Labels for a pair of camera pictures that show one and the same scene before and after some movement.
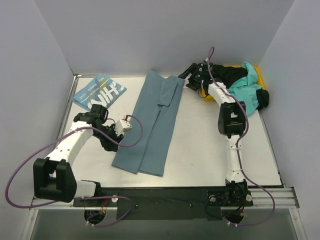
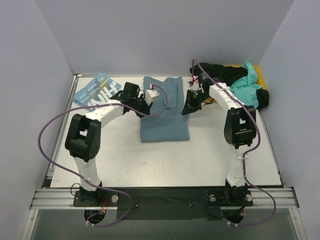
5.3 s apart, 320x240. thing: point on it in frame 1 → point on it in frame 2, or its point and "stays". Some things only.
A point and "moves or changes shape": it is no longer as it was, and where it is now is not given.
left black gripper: [110, 136] → [143, 107]
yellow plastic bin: [205, 92] stays
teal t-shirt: [245, 90] stays
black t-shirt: [228, 75] stays
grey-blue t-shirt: [156, 107] moves or changes shape
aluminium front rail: [285, 199] stays
